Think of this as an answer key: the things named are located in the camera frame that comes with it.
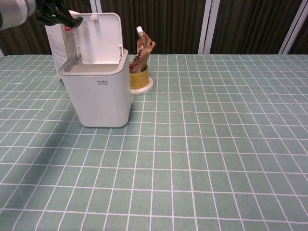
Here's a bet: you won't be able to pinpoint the orange spouted drink pouch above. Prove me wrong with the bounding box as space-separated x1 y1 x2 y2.
129 26 156 74

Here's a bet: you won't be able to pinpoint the yellow round cup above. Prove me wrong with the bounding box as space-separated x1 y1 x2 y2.
129 64 149 90

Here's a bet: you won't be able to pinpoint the white printed carton box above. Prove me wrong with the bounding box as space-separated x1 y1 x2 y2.
45 10 80 78

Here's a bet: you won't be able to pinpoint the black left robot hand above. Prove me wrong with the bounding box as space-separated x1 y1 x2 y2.
35 0 82 28

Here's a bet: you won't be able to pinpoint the cream round coaster tray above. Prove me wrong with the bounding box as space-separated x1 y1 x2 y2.
131 77 154 95

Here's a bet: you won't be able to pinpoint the dark folding screen panels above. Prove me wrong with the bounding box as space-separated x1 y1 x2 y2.
0 0 308 57

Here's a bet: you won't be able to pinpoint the green checkered tablecloth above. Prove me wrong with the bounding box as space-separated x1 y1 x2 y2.
0 53 308 231

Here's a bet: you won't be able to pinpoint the white desktop trash bin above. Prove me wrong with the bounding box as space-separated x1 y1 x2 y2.
58 12 132 128

